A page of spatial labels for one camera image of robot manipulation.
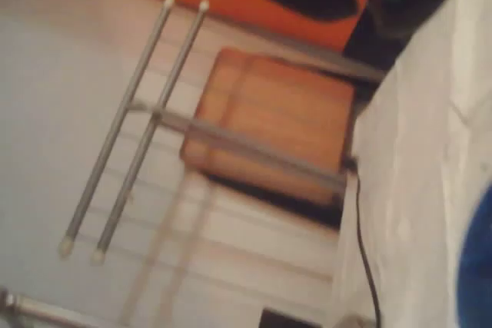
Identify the dark brown wooden furniture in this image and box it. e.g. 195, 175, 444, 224
259, 306, 322, 328

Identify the white tablecloth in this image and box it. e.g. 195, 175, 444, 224
330, 0, 492, 328

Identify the orange object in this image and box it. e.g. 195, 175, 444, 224
90, 0, 376, 53

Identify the blue round bowl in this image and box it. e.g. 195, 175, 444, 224
455, 184, 492, 328

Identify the grey metal drying rack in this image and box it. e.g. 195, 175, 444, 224
57, 0, 347, 283

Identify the black power cable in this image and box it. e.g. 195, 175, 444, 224
341, 154, 384, 328

